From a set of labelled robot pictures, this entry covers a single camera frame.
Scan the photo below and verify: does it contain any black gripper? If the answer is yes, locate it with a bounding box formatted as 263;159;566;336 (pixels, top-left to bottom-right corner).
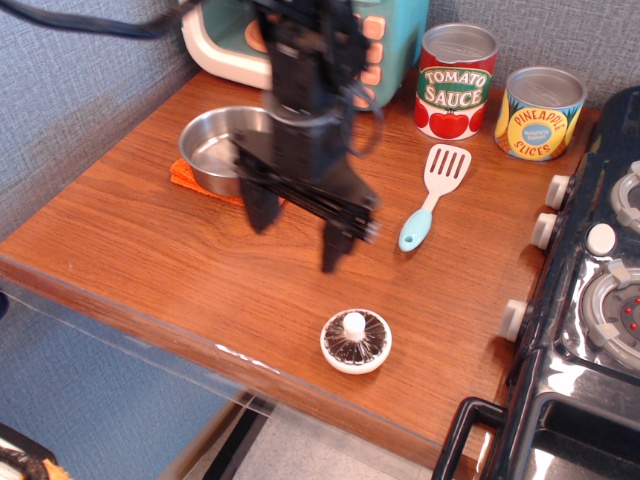
232;108;379;273

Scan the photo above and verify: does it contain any white toy mushroom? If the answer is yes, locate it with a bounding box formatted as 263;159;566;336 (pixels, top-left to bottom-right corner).
320;308;393;375

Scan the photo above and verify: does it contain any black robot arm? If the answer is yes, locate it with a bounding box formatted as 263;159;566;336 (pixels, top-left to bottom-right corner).
232;1;379;273

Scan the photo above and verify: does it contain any orange rag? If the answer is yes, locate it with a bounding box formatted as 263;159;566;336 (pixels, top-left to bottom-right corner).
169;158;286;207

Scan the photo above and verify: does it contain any teal toy microwave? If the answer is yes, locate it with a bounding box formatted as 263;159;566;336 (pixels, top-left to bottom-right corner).
182;0;430;106

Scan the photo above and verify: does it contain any tomato sauce can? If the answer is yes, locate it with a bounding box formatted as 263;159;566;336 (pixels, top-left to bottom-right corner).
414;23;499;140

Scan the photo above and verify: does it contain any pineapple slices can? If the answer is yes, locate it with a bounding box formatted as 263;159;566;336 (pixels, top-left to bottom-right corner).
494;66;587;162

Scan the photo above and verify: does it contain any black toy stove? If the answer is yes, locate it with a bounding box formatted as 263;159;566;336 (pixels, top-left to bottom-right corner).
433;87;639;479

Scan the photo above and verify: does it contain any orange and black object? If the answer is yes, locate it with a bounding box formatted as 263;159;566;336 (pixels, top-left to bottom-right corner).
1;424;71;480

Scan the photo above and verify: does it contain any silver pot with wire handle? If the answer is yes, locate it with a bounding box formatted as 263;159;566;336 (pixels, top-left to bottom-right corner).
178;106;271;197

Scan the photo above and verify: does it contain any white spatula teal handle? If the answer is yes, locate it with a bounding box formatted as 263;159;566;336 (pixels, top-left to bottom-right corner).
398;144;472;252

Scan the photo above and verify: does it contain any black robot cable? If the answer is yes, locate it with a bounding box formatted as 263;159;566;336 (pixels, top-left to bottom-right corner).
0;0;201;40

